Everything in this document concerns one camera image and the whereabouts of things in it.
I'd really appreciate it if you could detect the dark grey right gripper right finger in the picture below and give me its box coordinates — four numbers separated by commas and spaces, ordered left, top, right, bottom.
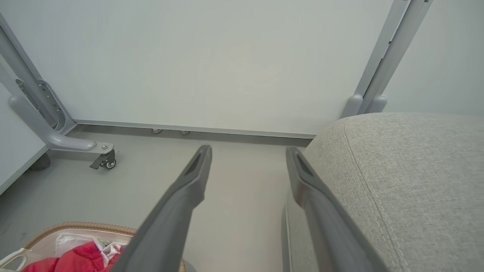
286, 147, 391, 272

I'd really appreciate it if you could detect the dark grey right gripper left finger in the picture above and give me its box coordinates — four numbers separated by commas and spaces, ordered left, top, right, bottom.
110, 145, 213, 272

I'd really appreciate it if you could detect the red and white clothing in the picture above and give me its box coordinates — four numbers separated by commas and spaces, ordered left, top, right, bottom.
22, 242, 126, 272

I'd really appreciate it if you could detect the white basket liner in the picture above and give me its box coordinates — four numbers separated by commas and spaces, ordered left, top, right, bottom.
55, 233, 127, 258

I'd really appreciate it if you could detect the white laundry basket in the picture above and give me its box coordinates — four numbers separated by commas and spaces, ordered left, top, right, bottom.
0, 222, 186, 272

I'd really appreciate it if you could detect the black caster wheel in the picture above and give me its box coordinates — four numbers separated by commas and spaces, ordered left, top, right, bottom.
90, 149, 117, 170

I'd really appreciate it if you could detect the grey fabric sofa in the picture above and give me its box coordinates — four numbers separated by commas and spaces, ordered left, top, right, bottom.
281, 112, 484, 272

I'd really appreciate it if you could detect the grey partition bottom rail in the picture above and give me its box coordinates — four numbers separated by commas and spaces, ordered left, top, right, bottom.
74, 120, 317, 139

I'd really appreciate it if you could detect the grey partition foot bracket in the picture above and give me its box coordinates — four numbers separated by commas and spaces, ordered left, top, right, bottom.
8, 94, 114, 155

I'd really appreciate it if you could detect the grey double partition post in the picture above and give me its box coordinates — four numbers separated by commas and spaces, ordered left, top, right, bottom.
340, 0, 434, 118

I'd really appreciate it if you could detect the grey partition corner post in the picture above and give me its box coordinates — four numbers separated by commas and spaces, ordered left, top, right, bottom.
0, 14, 76, 135

